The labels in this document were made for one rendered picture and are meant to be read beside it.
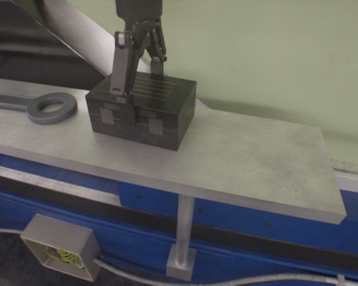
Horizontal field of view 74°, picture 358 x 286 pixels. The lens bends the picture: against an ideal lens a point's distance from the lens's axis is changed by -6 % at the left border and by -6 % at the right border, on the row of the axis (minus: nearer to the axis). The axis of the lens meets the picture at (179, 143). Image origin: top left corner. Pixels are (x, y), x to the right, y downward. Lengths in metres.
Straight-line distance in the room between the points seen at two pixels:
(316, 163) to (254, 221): 0.42
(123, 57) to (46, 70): 0.51
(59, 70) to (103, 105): 0.39
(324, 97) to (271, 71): 0.17
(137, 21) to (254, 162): 0.31
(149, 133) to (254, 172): 0.21
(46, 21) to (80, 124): 0.38
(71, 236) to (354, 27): 1.23
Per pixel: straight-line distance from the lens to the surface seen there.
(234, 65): 0.74
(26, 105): 0.67
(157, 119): 0.45
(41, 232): 1.30
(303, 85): 0.78
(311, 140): 0.59
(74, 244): 1.21
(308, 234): 0.97
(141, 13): 0.42
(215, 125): 0.56
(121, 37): 0.40
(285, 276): 1.11
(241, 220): 0.90
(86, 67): 0.80
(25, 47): 0.91
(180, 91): 0.49
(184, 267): 1.04
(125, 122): 0.47
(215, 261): 1.14
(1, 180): 1.36
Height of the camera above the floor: 1.54
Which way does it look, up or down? 41 degrees down
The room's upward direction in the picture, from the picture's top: 3 degrees clockwise
